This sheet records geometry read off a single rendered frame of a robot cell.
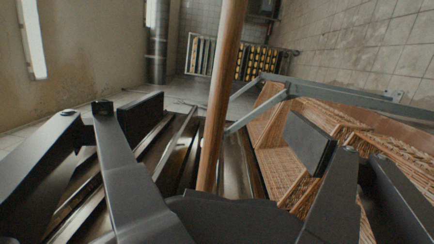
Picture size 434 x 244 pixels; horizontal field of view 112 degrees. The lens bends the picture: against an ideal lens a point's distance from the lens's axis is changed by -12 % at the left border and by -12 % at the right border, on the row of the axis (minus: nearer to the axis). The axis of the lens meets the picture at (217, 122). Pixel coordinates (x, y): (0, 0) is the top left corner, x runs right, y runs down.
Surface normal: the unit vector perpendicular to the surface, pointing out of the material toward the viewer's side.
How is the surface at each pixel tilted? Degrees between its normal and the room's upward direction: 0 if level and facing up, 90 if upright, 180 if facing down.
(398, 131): 0
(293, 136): 1
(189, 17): 90
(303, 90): 90
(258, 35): 90
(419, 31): 0
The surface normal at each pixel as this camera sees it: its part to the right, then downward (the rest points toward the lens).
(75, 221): 0.15, -0.92
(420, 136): -0.99, -0.15
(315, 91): -0.04, 0.36
